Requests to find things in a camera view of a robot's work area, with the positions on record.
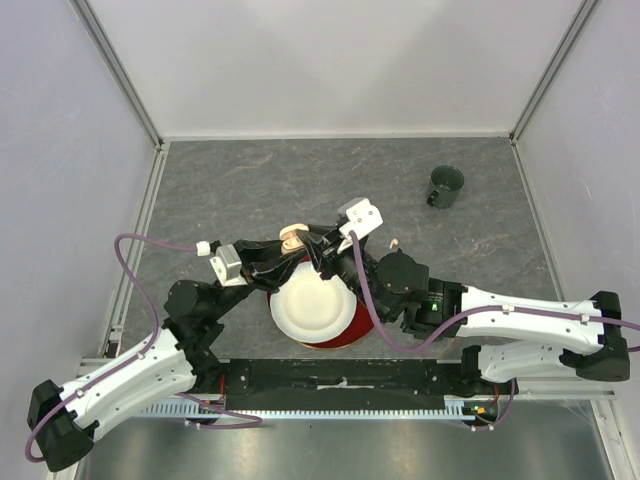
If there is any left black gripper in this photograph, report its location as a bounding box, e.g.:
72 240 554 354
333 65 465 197
209 235 307 320

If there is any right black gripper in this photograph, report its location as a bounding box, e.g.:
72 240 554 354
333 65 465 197
297 224 390 323

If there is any pink earbud charging case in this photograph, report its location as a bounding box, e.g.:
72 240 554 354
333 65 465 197
279 223 309 255

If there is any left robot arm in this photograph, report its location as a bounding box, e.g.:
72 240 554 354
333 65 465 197
24 240 307 472

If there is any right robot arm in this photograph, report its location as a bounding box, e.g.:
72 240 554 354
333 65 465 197
299 227 633 394

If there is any white paper plate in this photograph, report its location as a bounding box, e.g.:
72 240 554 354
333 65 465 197
269 261 359 344

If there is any red round tray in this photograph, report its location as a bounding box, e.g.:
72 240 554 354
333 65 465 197
266 259 376 351

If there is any dark green cup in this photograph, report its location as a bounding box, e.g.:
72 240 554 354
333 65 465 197
426 165 465 209

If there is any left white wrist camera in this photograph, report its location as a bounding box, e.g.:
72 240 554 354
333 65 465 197
209 244 248 287

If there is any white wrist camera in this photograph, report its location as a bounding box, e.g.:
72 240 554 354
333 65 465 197
209 244 248 287
337 197 383 254

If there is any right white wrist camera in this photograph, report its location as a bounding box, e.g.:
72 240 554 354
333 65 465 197
337 197 383 254

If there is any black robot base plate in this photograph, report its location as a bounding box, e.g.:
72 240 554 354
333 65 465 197
218 359 517 409

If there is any grey cable duct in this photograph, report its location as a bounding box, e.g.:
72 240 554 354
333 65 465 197
136 397 497 421

